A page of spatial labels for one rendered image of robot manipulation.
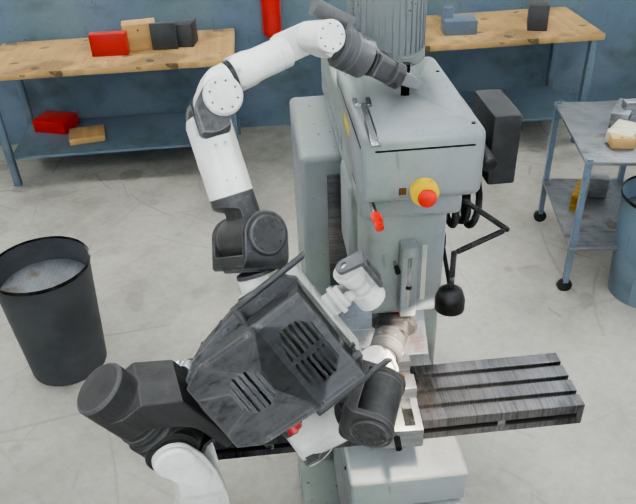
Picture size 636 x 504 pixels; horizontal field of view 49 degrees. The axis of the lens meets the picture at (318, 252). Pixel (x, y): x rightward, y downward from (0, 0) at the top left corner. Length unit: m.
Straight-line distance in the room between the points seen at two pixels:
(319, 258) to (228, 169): 0.96
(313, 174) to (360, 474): 0.88
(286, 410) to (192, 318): 2.72
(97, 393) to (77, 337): 2.20
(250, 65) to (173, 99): 4.73
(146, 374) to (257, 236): 0.36
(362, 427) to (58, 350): 2.40
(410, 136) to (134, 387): 0.74
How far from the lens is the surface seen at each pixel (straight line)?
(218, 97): 1.36
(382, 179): 1.47
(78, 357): 3.69
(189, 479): 1.53
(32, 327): 3.55
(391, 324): 1.89
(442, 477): 2.11
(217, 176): 1.36
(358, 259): 1.39
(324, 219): 2.19
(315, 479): 2.89
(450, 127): 1.47
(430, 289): 1.82
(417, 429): 2.00
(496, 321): 3.95
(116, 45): 5.42
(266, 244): 1.33
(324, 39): 1.45
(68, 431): 3.57
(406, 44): 1.77
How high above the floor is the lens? 2.49
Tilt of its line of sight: 34 degrees down
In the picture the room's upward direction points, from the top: 3 degrees counter-clockwise
